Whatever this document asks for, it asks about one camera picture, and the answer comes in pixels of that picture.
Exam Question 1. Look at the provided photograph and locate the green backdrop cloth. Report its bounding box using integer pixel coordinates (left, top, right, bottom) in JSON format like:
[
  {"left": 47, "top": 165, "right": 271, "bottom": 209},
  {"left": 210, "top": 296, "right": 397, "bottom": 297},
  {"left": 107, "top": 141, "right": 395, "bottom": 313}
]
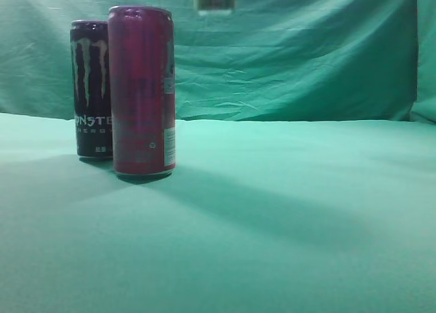
[{"left": 1, "top": 0, "right": 418, "bottom": 121}]

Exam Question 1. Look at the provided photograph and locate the black Monster energy can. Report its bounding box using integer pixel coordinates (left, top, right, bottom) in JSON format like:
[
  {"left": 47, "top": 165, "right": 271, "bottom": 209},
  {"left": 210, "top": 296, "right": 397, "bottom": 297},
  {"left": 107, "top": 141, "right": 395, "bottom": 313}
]
[{"left": 70, "top": 20, "right": 113, "bottom": 160}]

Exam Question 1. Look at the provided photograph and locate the pink Monster energy can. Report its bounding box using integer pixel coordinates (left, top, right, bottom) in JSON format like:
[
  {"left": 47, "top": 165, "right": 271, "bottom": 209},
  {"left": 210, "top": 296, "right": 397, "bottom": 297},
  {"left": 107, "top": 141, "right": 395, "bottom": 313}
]
[{"left": 108, "top": 5, "right": 176, "bottom": 177}]

